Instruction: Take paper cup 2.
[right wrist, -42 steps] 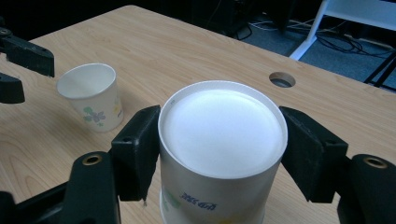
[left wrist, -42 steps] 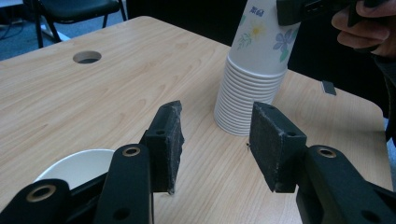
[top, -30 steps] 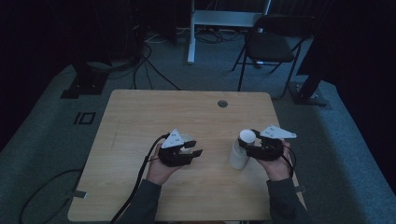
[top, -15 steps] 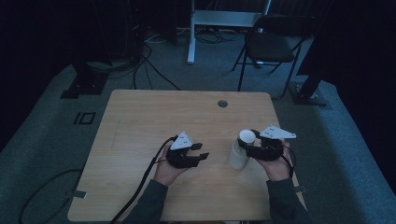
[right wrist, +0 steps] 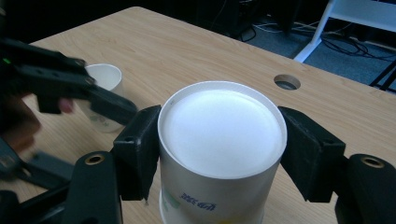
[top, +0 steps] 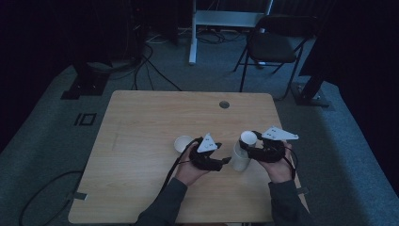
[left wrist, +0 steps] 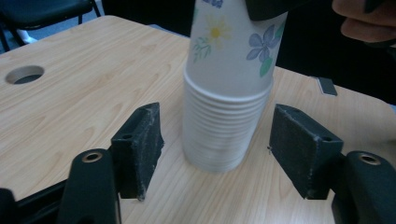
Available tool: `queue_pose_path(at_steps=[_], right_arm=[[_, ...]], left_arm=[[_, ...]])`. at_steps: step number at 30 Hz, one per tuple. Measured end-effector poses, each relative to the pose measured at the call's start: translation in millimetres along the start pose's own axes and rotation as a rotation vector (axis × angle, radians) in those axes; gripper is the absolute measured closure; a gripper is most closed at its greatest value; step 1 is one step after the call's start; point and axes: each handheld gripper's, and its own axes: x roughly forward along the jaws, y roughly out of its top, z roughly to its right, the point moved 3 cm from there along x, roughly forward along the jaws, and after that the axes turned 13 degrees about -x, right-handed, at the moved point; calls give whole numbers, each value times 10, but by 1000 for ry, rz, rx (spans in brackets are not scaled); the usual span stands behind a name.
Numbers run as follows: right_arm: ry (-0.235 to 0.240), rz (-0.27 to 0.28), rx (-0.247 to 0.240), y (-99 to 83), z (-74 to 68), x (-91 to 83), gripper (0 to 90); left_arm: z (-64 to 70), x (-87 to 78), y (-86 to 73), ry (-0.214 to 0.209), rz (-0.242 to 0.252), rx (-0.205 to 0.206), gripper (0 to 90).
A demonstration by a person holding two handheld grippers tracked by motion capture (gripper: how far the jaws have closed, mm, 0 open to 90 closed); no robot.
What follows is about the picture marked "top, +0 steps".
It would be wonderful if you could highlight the white metal desk frame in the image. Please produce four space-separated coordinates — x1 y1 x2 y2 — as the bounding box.
188 0 275 66

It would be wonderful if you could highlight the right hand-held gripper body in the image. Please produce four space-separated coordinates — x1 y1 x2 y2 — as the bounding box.
247 125 300 164

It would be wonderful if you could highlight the black floor cable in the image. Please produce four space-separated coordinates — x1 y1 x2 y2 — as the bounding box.
18 169 85 226

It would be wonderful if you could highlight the bundle of black floor cables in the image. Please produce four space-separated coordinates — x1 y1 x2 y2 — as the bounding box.
109 26 183 92

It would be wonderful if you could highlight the clear plastic cup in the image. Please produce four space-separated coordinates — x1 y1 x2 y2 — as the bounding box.
231 142 252 173

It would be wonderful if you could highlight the black stand base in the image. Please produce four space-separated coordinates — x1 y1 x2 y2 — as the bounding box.
60 60 111 101
291 73 331 108

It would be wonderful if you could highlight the right hand-held gripper cable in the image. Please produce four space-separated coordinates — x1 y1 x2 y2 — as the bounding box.
281 144 299 181

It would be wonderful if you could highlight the left hand-held gripper cable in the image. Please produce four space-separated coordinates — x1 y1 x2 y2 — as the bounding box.
160 137 204 202

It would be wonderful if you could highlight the person's left hand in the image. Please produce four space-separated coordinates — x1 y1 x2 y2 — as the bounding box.
174 141 208 187

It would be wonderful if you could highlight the hand-held gripper cable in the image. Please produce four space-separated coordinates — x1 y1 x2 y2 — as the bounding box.
281 144 299 181
160 137 204 202

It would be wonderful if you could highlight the black folding chair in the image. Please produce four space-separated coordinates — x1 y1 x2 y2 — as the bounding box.
232 13 318 101

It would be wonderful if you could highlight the person's right hand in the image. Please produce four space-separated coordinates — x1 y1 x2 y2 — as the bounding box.
257 141 296 185

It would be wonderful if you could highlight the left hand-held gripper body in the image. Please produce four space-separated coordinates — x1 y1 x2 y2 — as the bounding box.
187 133 228 172

